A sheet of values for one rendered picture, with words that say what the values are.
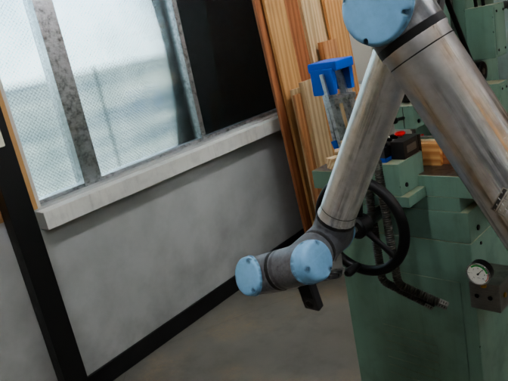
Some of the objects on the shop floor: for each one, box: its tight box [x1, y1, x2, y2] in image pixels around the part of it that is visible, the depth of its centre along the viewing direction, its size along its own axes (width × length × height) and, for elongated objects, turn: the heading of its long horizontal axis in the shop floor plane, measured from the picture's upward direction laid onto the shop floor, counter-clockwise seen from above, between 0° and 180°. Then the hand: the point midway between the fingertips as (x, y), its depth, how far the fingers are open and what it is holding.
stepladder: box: [308, 56, 356, 150], centre depth 272 cm, size 27×25×116 cm
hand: (340, 271), depth 150 cm, fingers closed
